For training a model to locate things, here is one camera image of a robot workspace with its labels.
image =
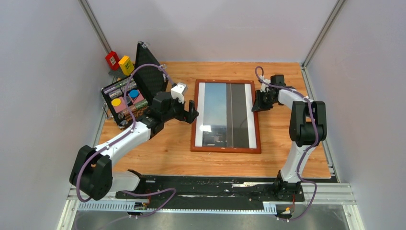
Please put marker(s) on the photo print white border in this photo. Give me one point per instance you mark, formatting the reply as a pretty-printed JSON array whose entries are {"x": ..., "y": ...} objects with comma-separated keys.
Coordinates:
[{"x": 225, "y": 116}]

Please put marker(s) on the yellow toy house block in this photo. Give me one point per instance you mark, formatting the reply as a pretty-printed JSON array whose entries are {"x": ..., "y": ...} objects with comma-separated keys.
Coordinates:
[{"x": 126, "y": 65}]

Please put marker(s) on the aluminium rail frame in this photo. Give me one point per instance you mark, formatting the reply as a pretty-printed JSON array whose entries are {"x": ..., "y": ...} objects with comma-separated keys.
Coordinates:
[{"x": 318, "y": 192}]

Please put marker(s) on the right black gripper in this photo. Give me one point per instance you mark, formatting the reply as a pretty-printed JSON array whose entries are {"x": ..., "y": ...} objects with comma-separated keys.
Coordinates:
[{"x": 259, "y": 105}]

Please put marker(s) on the wooden picture frame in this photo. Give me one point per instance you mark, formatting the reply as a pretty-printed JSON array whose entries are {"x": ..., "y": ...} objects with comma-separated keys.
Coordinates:
[{"x": 225, "y": 116}]

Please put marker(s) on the black open toy case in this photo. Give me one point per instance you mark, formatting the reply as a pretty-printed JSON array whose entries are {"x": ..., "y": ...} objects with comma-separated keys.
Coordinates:
[{"x": 148, "y": 81}]

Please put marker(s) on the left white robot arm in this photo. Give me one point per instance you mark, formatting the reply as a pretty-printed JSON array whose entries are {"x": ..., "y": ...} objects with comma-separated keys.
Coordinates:
[{"x": 92, "y": 173}]

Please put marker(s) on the yellow round disc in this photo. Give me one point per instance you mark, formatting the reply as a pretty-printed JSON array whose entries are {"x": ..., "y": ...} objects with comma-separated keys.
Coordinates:
[{"x": 116, "y": 102}]

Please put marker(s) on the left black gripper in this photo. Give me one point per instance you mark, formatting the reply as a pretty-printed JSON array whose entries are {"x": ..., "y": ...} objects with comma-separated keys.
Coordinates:
[{"x": 190, "y": 115}]

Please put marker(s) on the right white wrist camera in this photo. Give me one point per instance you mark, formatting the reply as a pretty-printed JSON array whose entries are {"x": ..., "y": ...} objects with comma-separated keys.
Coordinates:
[{"x": 264, "y": 83}]

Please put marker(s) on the blue round disc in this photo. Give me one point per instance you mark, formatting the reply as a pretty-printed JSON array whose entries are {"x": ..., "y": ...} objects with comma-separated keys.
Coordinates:
[{"x": 134, "y": 93}]

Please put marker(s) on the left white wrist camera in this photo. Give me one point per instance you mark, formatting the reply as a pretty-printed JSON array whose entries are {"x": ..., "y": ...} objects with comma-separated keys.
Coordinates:
[{"x": 178, "y": 91}]

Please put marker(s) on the red toy house block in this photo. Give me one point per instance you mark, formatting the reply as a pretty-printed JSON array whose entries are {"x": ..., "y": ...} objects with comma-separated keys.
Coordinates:
[{"x": 112, "y": 60}]

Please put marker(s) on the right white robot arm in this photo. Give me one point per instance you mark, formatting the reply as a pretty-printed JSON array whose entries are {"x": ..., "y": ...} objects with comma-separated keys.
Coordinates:
[{"x": 307, "y": 127}]

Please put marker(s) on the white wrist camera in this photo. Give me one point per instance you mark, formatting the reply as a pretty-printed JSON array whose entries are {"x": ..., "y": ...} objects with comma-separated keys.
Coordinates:
[
  {"x": 264, "y": 83},
  {"x": 178, "y": 91}
]

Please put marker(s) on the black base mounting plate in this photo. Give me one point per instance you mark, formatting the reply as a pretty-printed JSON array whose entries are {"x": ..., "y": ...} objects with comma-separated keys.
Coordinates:
[{"x": 215, "y": 193}]

